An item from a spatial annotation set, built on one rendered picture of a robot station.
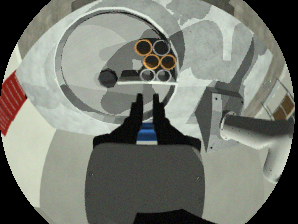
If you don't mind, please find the bronze bushing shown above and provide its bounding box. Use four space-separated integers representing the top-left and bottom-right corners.
134 38 153 56
159 52 176 70
143 51 160 69

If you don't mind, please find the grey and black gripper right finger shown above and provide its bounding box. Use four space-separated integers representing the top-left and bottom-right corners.
153 93 201 152

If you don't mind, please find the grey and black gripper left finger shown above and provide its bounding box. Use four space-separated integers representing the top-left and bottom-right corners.
93 93 144 148

